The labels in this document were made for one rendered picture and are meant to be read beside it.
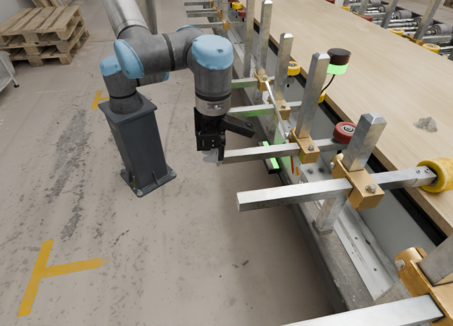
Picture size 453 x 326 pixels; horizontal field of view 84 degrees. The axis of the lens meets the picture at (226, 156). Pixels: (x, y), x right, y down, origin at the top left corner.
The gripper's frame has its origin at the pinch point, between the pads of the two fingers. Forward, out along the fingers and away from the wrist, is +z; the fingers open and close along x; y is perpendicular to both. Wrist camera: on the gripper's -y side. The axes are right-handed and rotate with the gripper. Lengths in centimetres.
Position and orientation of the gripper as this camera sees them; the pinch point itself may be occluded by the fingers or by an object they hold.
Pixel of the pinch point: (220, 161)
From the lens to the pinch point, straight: 80.1
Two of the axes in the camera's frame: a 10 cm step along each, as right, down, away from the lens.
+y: -9.9, 0.9, -1.4
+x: 1.6, 6.7, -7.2
